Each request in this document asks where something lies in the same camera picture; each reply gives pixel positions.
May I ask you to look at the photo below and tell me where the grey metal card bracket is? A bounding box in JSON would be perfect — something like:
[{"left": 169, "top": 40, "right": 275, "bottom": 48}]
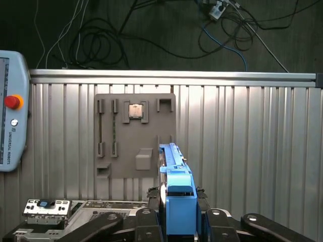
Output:
[{"left": 23, "top": 198, "right": 73, "bottom": 225}]

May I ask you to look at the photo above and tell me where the grey parts rack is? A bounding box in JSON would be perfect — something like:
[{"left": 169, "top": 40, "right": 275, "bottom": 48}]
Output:
[{"left": 94, "top": 93, "right": 177, "bottom": 179}]

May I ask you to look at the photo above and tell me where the silver CPU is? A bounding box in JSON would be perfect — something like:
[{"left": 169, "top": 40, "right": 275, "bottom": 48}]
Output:
[{"left": 129, "top": 103, "right": 143, "bottom": 118}]

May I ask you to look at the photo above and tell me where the hard disk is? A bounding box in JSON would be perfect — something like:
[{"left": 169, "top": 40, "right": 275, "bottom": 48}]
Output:
[{"left": 157, "top": 142, "right": 204, "bottom": 242}]

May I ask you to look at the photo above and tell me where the black open PC case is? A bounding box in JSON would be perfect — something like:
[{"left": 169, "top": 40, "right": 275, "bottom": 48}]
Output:
[{"left": 2, "top": 198, "right": 235, "bottom": 242}]

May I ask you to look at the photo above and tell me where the white power strip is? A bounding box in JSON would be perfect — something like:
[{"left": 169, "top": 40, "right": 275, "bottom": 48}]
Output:
[{"left": 208, "top": 0, "right": 227, "bottom": 21}]

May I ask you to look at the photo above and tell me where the black latch with teal tab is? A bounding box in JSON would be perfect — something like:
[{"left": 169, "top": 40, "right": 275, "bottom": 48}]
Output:
[{"left": 34, "top": 200, "right": 56, "bottom": 209}]

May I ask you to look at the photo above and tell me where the pale blue teach pendant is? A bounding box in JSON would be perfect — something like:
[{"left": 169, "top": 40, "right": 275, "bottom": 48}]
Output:
[{"left": 0, "top": 49, "right": 30, "bottom": 173}]

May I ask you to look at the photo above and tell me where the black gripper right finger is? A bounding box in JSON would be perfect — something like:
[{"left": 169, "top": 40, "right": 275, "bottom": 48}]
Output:
[{"left": 196, "top": 186, "right": 315, "bottom": 242}]

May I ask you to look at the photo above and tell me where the blue floor cable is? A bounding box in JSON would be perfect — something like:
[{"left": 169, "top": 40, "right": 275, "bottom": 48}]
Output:
[{"left": 201, "top": 24, "right": 249, "bottom": 73}]

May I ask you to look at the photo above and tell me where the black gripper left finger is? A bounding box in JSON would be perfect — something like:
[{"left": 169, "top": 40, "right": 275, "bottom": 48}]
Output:
[{"left": 58, "top": 186, "right": 162, "bottom": 242}]

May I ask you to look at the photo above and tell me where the black coiled floor cable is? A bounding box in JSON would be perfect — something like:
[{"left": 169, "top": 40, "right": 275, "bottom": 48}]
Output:
[{"left": 51, "top": 17, "right": 132, "bottom": 70}]

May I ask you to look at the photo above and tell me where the green RAM stick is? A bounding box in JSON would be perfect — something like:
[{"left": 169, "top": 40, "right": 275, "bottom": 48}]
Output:
[{"left": 98, "top": 110, "right": 103, "bottom": 144}]

